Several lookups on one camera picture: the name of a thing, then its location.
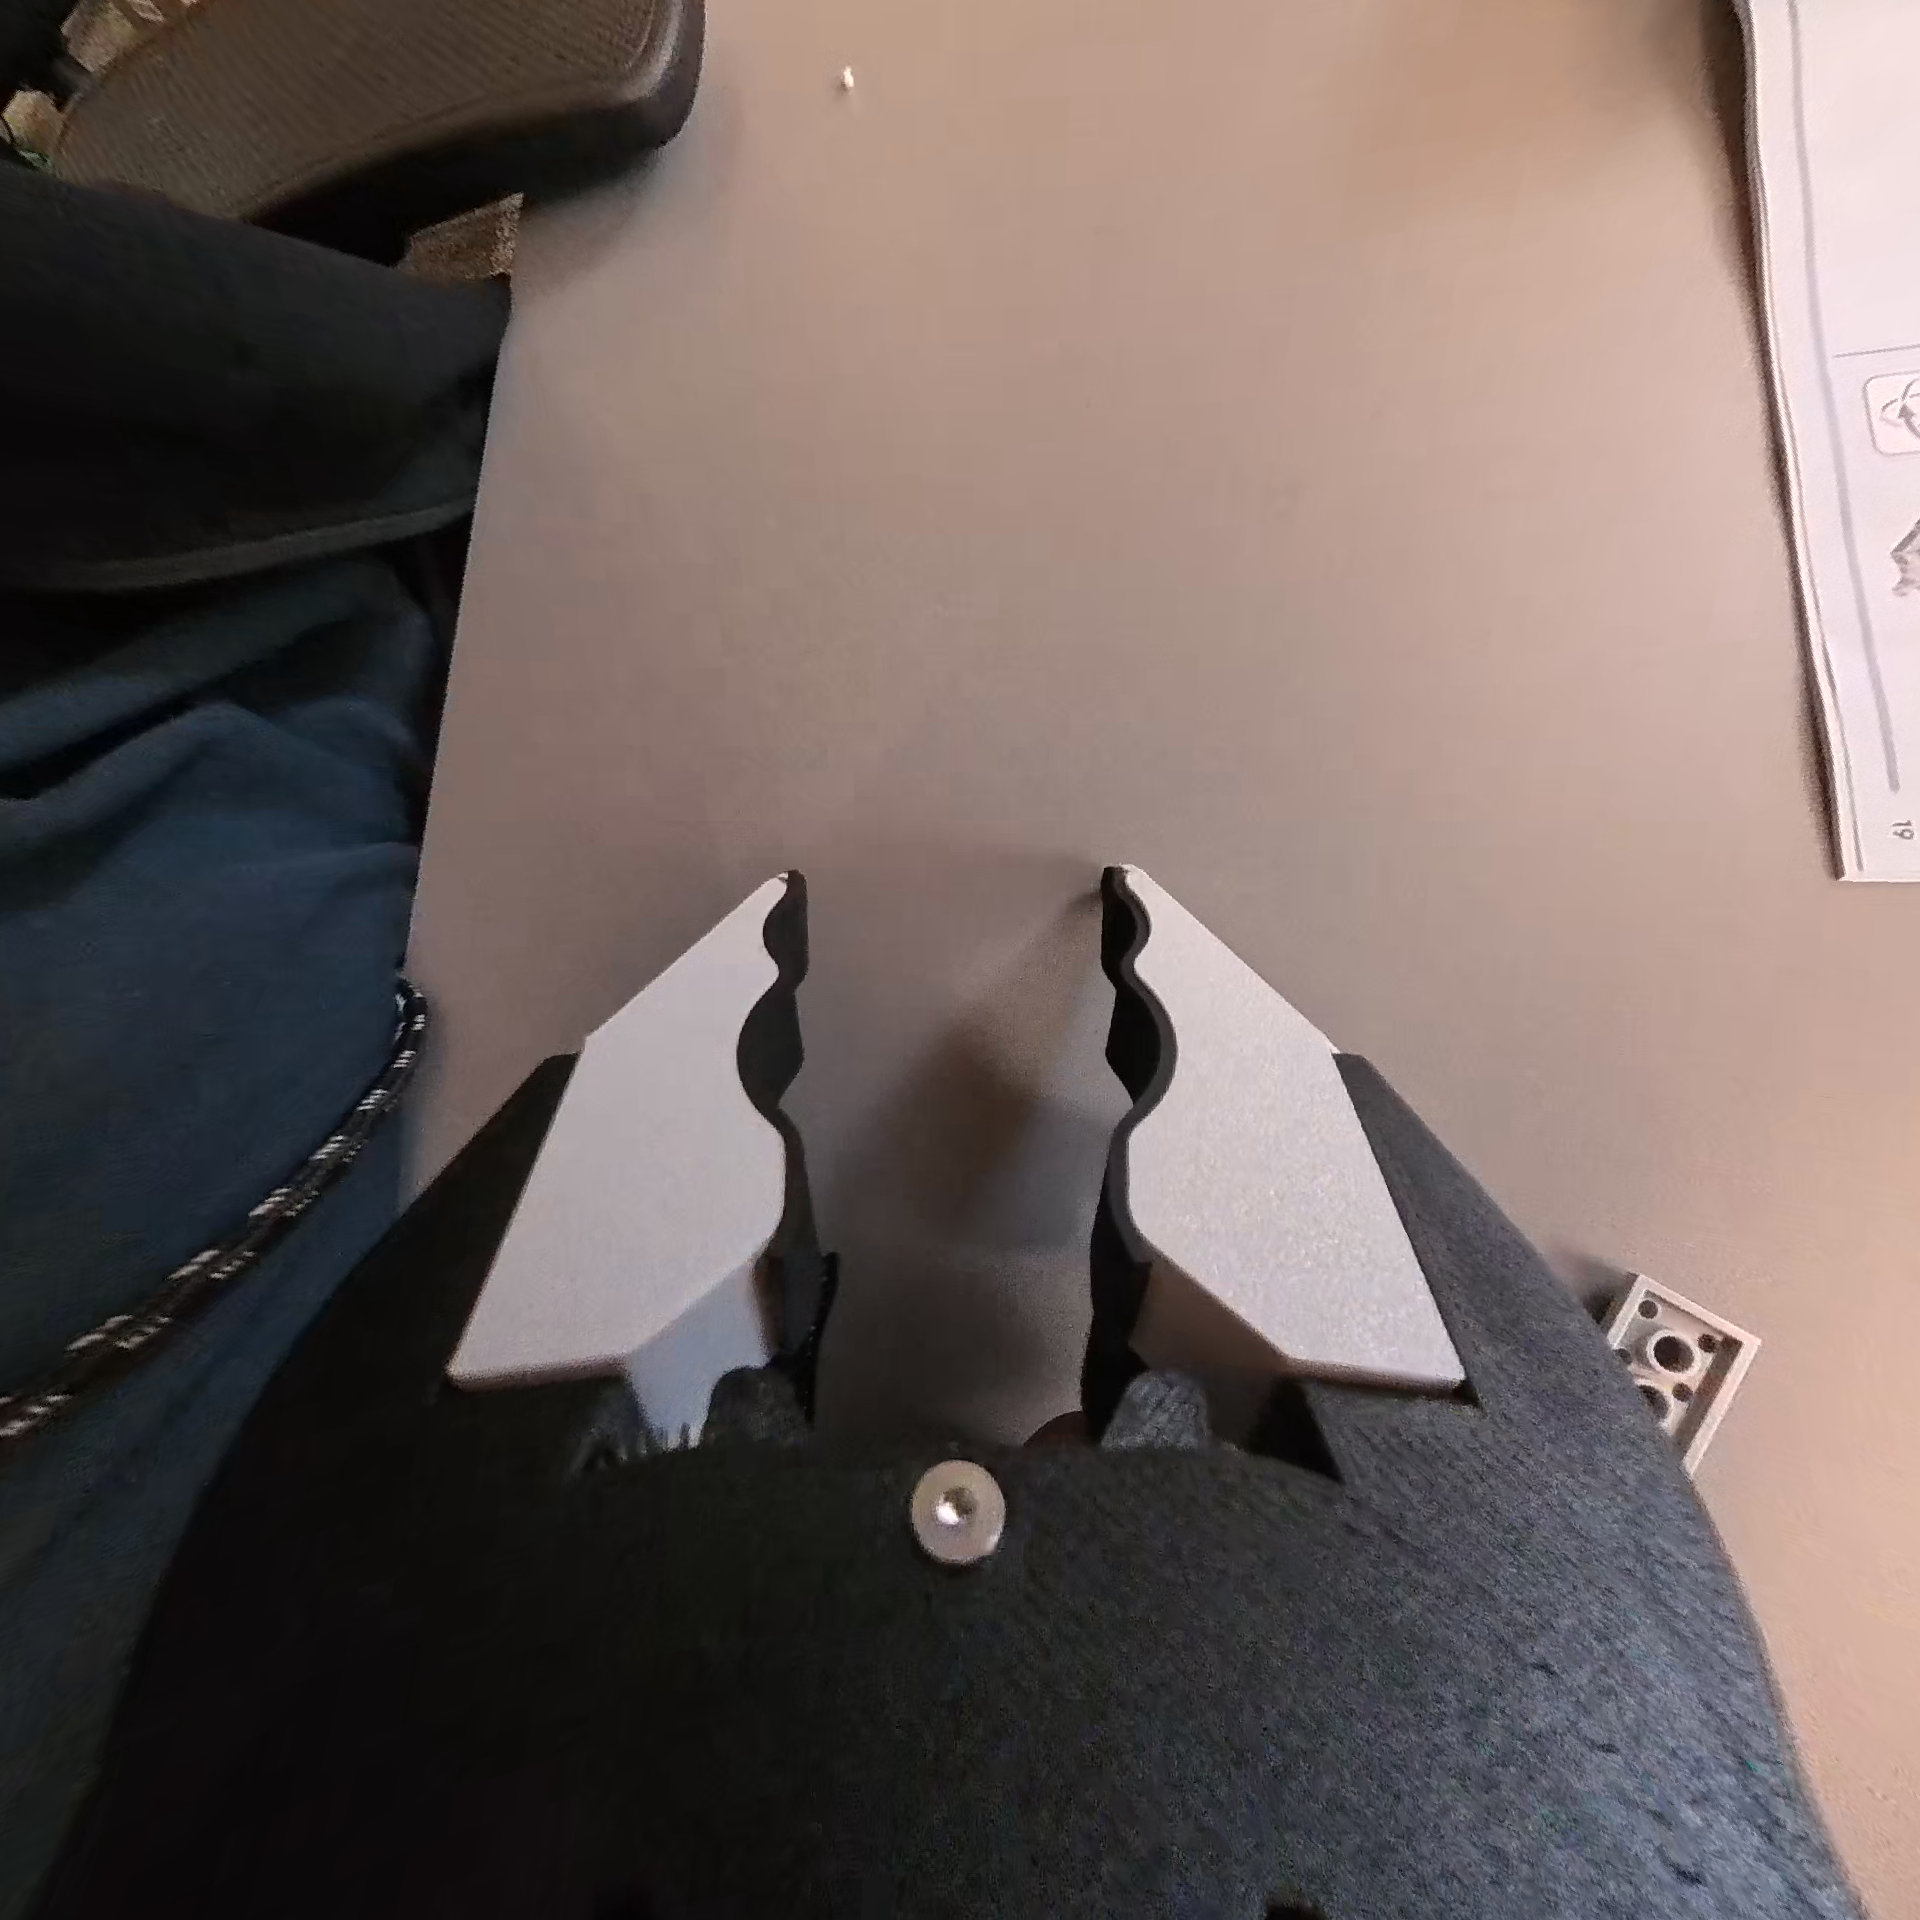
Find grey mesh chair seat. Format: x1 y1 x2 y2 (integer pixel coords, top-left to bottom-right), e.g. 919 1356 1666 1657
0 0 711 278

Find person's black shirt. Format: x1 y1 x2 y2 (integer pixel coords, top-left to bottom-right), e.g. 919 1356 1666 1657
0 158 512 594

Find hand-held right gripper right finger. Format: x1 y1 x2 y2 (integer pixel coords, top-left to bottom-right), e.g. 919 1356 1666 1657
1078 865 1466 1450

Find light grey flat brick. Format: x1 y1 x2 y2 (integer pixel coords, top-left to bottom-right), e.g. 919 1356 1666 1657
1593 1272 1765 1474

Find grey desk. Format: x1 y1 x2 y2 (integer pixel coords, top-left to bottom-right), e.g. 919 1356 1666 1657
401 0 1920 1920

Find black white braided cable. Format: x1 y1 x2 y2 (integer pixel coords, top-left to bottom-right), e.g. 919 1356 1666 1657
0 979 432 1445

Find brick building instruction booklet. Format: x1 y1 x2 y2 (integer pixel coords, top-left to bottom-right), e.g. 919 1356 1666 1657
1733 0 1920 886

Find person's blue jeans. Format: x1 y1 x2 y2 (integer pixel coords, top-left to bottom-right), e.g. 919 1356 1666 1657
0 526 451 1920

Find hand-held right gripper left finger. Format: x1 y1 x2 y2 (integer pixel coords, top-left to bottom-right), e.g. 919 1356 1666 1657
443 872 839 1433

